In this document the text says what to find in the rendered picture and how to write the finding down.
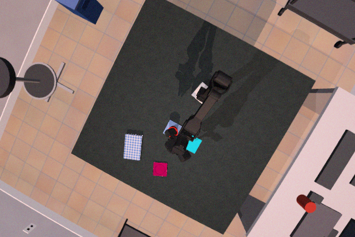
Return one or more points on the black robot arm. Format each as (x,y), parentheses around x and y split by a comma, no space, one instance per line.
(192,126)

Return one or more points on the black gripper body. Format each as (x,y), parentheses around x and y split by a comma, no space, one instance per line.
(171,132)

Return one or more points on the pink square pad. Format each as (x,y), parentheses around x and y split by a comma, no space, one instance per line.
(160,169)

